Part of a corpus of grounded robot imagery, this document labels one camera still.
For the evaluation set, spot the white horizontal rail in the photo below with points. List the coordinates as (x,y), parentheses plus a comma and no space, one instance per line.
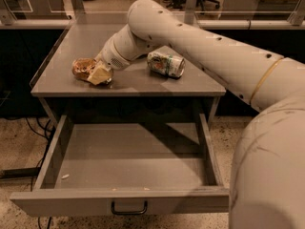
(204,24)

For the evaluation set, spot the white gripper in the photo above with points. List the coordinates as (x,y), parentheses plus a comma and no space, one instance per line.
(107,56)

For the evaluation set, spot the black drawer handle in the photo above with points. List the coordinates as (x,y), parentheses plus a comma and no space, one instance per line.
(129,209)

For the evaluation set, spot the orange soda can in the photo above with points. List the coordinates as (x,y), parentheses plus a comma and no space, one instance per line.
(82,67)

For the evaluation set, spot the open grey top drawer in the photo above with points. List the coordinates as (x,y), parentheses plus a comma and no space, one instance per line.
(171,165)

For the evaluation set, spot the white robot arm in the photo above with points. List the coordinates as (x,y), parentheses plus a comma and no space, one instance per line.
(267,189)

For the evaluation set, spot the grey metal cabinet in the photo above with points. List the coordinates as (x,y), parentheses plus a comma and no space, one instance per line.
(85,38)

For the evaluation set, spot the green white soda can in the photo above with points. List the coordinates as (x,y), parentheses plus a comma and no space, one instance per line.
(166,64)

